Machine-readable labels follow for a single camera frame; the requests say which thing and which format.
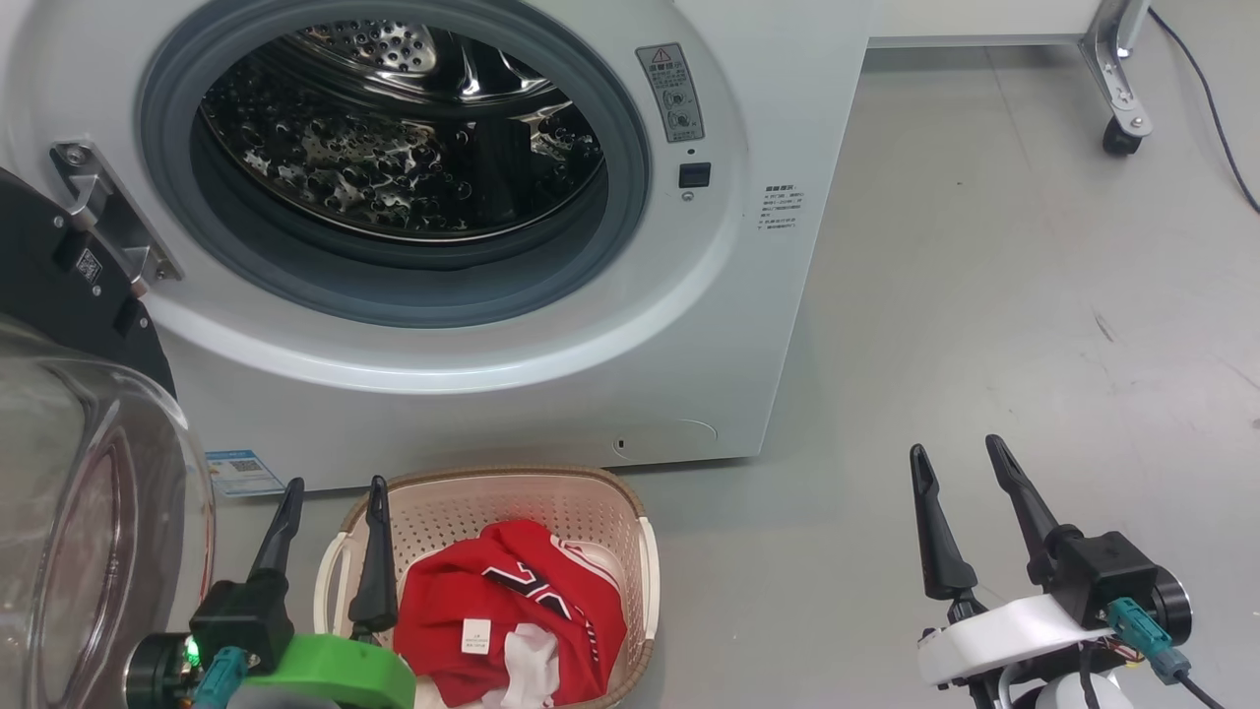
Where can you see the metal leg with caster wheel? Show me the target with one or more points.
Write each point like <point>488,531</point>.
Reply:
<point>1112,69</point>

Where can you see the washing machine glass door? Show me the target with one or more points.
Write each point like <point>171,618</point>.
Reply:
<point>69,512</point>

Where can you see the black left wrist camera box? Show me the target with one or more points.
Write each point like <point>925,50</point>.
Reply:
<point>241,615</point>

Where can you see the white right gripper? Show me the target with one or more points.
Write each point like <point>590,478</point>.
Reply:
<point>994,635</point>

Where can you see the white cabinet panel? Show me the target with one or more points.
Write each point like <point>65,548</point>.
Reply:
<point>984,20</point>

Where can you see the black cylindrical left gripper motor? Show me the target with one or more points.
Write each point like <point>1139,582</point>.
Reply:
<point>148,675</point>

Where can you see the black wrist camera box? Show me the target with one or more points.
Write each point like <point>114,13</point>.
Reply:
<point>241,615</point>
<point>1102,581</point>

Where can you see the metal door hinge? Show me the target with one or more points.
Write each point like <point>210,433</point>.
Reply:
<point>98,207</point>

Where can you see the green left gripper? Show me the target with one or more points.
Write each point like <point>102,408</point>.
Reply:
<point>335,670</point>

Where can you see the grey warning sticker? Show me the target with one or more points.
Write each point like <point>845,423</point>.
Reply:
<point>669,94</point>

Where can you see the white round filter cover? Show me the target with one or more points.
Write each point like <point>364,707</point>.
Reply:
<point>674,440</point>

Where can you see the blue energy label sticker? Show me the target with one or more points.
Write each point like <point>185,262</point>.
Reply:
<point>241,473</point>

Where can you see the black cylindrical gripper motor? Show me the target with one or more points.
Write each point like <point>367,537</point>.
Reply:
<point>148,675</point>
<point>1176,606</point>

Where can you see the stainless steel washing machine drum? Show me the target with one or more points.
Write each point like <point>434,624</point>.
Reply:
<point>345,167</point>

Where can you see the black door latch socket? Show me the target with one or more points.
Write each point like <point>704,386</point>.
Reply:
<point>694,175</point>

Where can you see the small black text sticker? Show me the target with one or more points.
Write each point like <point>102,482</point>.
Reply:
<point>780,208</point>

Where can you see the white front-load washing machine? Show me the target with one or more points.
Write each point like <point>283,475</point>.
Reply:
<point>748,345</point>

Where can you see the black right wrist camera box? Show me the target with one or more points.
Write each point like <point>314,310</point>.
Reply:
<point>1102,581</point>

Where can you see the black cylindrical right gripper motor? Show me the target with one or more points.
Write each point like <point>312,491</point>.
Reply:
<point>1176,606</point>

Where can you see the cream perforated laundry basket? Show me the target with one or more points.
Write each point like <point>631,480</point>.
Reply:
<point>463,507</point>

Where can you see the red and white jersey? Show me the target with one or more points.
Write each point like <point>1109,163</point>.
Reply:
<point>463,591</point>

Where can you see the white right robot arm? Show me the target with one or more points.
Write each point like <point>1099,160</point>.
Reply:
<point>1073,697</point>

